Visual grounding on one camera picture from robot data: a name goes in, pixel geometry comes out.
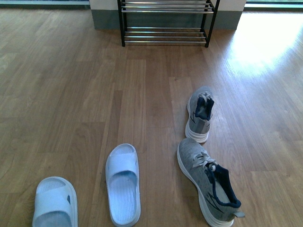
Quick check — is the grey sneaker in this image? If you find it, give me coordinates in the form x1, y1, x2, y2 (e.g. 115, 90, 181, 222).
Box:
185, 86, 214, 143
177, 138, 245, 227

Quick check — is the black metal shoe rack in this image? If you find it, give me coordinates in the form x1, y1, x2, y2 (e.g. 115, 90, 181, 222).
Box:
117, 0, 220, 47

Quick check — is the light blue slipper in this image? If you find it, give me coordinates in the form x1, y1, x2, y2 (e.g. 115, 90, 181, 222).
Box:
106, 143, 141, 227
32, 176, 78, 227

